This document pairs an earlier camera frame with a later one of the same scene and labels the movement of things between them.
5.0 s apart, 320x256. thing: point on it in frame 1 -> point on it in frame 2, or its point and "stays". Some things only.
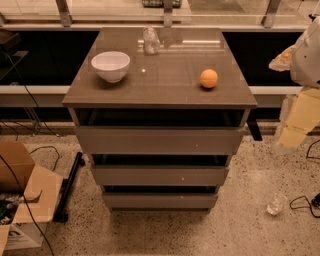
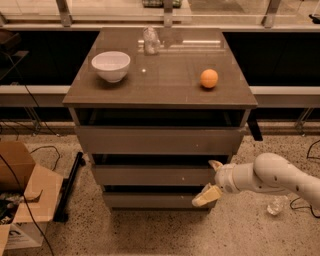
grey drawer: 159,175 stays
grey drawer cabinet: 159,141 stays
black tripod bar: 60,215 stays
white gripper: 307,63 -> 224,179
